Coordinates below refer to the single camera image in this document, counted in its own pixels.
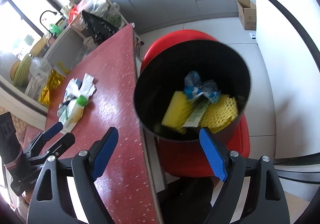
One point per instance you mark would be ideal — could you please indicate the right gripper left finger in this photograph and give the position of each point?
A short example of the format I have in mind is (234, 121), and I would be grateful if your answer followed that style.
(51, 201)

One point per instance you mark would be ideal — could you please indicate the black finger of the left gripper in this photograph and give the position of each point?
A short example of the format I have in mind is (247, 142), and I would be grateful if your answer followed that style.
(37, 144)

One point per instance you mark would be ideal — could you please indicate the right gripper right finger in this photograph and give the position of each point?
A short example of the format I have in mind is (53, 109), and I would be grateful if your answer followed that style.
(265, 201)

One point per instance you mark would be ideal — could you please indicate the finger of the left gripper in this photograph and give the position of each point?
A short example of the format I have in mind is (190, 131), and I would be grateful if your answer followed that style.
(57, 149)

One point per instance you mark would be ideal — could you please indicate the white bottle green cap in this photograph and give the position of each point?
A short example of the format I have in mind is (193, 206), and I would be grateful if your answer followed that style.
(73, 113)

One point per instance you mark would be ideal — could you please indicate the white tissue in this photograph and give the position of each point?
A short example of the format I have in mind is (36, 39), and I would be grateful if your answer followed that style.
(75, 88)

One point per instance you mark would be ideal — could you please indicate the yellow foam fruit net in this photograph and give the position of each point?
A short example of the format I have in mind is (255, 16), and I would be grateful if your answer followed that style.
(219, 115)

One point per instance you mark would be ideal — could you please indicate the yellow sponge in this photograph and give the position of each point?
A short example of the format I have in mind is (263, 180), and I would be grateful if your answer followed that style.
(179, 110)

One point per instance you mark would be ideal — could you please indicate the green snack bag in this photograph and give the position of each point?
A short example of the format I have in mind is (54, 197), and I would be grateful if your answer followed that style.
(193, 112)

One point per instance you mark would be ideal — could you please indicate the black kitchen faucet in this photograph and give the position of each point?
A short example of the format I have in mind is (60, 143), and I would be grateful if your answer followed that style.
(44, 18)

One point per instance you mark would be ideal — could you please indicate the grey kitchen cabinet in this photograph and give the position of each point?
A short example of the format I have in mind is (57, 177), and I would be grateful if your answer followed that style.
(154, 14)

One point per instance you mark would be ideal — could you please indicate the gold foil bag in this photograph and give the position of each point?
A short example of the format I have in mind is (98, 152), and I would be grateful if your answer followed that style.
(53, 81)

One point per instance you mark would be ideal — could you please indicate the red stool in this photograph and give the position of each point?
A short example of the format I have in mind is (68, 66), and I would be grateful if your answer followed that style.
(188, 159)

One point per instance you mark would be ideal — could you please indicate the black plastic bag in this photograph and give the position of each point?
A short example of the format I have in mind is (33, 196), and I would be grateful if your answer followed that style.
(98, 28)

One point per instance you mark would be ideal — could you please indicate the red basket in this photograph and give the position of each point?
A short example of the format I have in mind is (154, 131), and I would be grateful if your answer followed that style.
(73, 13)

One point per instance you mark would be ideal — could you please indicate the blue white plastic wrapper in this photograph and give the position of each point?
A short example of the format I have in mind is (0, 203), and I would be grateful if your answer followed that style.
(194, 88)

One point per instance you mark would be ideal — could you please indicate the cardboard box on floor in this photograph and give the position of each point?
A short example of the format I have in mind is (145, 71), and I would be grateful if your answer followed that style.
(247, 14)

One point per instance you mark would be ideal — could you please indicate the white refrigerator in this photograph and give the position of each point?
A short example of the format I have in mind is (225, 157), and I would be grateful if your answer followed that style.
(292, 71)

